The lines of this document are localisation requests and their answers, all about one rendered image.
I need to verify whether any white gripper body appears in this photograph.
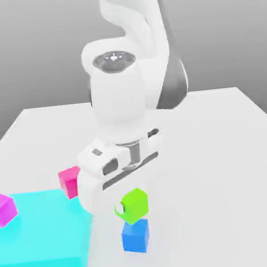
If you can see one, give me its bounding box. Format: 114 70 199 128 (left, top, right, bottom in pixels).
72 134 170 218

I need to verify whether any small green cube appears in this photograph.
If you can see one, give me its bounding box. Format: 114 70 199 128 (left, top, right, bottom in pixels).
112 187 151 227

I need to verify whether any small pink cube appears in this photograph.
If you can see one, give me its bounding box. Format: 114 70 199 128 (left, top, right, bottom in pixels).
57 166 84 201

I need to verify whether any small blue cube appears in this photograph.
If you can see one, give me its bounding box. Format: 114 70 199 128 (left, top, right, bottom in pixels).
119 218 152 255

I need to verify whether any small magenta cube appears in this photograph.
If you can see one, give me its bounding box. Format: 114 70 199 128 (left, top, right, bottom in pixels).
0 191 20 229

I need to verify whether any large cyan box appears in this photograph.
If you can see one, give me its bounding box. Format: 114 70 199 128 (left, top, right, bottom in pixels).
0 185 99 267

